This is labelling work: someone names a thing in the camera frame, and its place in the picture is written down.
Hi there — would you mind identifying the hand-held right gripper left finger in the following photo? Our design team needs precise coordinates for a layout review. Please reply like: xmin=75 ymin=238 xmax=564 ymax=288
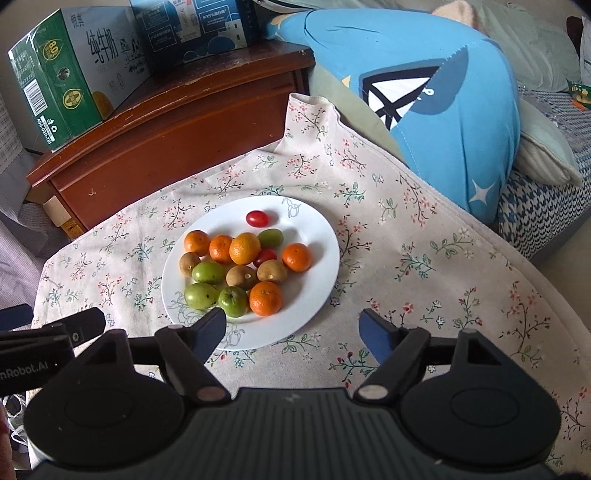
xmin=76 ymin=307 xmax=232 ymax=407

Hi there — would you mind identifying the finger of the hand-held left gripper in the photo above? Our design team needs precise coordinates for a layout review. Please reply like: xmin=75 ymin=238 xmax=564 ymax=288
xmin=0 ymin=308 xmax=106 ymax=346
xmin=0 ymin=304 xmax=34 ymax=330

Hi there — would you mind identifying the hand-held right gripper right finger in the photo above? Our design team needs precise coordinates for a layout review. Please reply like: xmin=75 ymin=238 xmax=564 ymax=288
xmin=355 ymin=308 xmax=504 ymax=401

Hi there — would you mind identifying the brown kiwi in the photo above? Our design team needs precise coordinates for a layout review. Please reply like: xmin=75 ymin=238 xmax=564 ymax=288
xmin=179 ymin=252 xmax=201 ymax=278
xmin=226 ymin=265 xmax=258 ymax=291
xmin=257 ymin=259 xmax=289 ymax=284

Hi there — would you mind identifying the small orange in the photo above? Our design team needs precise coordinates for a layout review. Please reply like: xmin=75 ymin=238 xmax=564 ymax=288
xmin=249 ymin=281 xmax=283 ymax=317
xmin=229 ymin=232 xmax=262 ymax=265
xmin=281 ymin=243 xmax=312 ymax=272
xmin=209 ymin=235 xmax=234 ymax=264
xmin=184 ymin=230 xmax=212 ymax=257

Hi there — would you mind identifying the white plate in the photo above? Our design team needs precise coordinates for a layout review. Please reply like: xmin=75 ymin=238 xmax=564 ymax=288
xmin=161 ymin=196 xmax=341 ymax=350

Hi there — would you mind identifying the floral tablecloth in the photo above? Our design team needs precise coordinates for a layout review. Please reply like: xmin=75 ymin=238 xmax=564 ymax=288
xmin=32 ymin=92 xmax=591 ymax=472

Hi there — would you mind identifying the lavender waffle cloth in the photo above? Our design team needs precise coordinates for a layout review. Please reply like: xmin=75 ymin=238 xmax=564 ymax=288
xmin=0 ymin=152 xmax=70 ymax=278

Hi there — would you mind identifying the cardboard box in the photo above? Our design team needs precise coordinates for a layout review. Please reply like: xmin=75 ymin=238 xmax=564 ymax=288
xmin=25 ymin=187 xmax=90 ymax=241

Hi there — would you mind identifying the checked cloth with lace edge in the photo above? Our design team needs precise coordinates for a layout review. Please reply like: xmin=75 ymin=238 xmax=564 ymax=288
xmin=0 ymin=99 xmax=27 ymax=164

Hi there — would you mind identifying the blue houndstooth blanket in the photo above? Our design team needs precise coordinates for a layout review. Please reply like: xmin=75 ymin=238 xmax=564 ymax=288
xmin=496 ymin=85 xmax=591 ymax=268

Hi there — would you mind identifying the brown wooden nightstand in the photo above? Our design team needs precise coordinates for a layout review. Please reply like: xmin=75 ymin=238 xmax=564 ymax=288
xmin=25 ymin=39 xmax=317 ymax=241

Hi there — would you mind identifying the blue shark pillow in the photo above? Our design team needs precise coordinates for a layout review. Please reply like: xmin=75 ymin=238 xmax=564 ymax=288
xmin=265 ymin=9 xmax=522 ymax=224

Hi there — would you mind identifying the green carton box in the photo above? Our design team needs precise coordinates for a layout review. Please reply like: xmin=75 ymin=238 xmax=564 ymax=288
xmin=8 ymin=6 xmax=152 ymax=153

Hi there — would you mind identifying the pale green bed sheet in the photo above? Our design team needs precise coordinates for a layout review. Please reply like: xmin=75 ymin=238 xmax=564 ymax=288
xmin=308 ymin=60 xmax=411 ymax=162

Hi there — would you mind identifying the pale green pillow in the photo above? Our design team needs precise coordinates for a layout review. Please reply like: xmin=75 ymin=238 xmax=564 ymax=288
xmin=512 ymin=111 xmax=583 ymax=186

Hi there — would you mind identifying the blue carton box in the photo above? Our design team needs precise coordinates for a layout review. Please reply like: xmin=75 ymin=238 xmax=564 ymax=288
xmin=129 ymin=0 xmax=260 ymax=75

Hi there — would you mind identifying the green snack packet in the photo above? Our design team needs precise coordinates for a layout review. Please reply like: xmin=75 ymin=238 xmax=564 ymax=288
xmin=567 ymin=78 xmax=591 ymax=110

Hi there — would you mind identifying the beige plush toy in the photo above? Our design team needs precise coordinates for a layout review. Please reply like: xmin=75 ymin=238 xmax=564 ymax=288
xmin=431 ymin=0 xmax=483 ymax=31

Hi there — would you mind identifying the light green quilt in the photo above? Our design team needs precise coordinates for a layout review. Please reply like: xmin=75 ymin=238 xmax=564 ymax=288
xmin=475 ymin=0 xmax=583 ymax=93

